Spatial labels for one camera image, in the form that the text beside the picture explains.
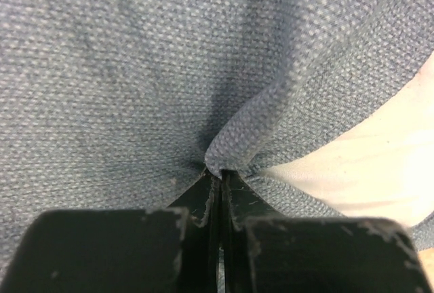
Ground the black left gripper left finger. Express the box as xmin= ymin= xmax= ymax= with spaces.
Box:
xmin=1 ymin=171 xmax=221 ymax=292

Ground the grey-blue pillowcase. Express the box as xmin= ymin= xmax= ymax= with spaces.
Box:
xmin=0 ymin=0 xmax=434 ymax=253

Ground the white pillow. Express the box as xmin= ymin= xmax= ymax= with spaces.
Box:
xmin=263 ymin=58 xmax=433 ymax=227

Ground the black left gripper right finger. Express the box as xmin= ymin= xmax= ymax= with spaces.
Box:
xmin=222 ymin=172 xmax=432 ymax=293

